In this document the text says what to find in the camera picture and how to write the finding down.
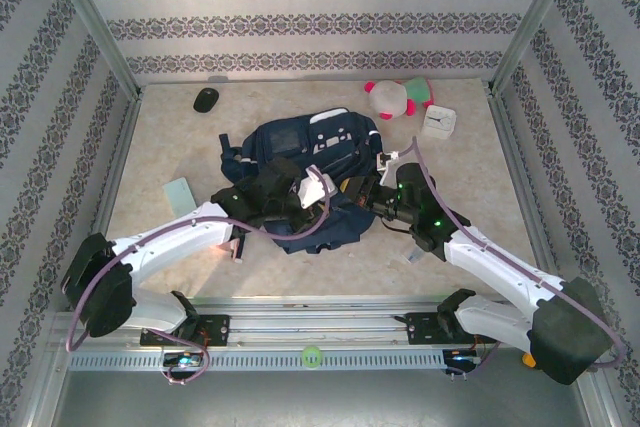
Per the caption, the white pink green plush toy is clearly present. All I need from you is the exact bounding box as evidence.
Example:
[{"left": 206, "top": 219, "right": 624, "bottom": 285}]
[{"left": 363, "top": 76, "right": 436, "bottom": 123}]

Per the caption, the green tape roll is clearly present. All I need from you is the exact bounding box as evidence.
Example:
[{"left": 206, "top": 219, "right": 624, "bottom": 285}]
[{"left": 301, "top": 345, "right": 324, "bottom": 369}]

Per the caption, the light green card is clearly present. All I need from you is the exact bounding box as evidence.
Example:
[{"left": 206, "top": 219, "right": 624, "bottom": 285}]
[{"left": 162, "top": 176, "right": 198, "bottom": 219}]

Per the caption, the white square alarm clock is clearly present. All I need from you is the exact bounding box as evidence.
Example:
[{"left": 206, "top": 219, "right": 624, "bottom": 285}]
[{"left": 421, "top": 103, "right": 458, "bottom": 139}]

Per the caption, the slotted grey cable duct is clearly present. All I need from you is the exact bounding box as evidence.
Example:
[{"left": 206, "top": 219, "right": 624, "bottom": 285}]
[{"left": 67, "top": 349, "right": 446, "bottom": 373}]

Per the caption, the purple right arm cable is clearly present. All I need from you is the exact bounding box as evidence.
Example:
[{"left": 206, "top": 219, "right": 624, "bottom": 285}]
[{"left": 389, "top": 136, "right": 626, "bottom": 378}]

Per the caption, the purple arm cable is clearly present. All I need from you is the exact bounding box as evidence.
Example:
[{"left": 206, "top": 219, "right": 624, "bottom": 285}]
[
  {"left": 65, "top": 166, "right": 334, "bottom": 389},
  {"left": 389, "top": 136, "right": 626, "bottom": 378}
]

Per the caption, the small electronics board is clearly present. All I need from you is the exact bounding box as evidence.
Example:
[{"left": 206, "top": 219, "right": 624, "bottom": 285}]
[
  {"left": 163, "top": 352, "right": 204, "bottom": 368},
  {"left": 443, "top": 348, "right": 482, "bottom": 379}
]

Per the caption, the small pink box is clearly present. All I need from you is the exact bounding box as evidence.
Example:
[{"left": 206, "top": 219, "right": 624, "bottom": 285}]
[{"left": 213, "top": 240, "right": 246, "bottom": 266}]

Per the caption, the black computer mouse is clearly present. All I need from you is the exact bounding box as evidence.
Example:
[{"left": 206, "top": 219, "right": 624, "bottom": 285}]
[{"left": 193, "top": 88, "right": 221, "bottom": 114}]

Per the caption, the navy blue backpack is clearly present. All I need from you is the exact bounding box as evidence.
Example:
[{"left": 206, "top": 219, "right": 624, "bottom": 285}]
[{"left": 218, "top": 106, "right": 386, "bottom": 256}]

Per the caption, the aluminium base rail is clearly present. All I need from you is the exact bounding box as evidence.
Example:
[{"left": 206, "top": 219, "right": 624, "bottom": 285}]
[{"left": 49, "top": 296, "right": 586, "bottom": 348}]

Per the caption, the aluminium side rail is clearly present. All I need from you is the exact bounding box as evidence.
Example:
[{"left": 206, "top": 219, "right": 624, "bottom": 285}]
[
  {"left": 67, "top": 91, "right": 146, "bottom": 313},
  {"left": 485, "top": 89, "right": 569, "bottom": 311}
]

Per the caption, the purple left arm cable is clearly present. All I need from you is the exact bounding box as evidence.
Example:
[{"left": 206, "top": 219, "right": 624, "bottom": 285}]
[{"left": 65, "top": 166, "right": 334, "bottom": 389}]

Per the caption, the aluminium frame post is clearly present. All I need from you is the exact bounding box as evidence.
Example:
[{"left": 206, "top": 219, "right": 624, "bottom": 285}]
[
  {"left": 489, "top": 0, "right": 587, "bottom": 96},
  {"left": 42, "top": 0, "right": 144, "bottom": 98}
]

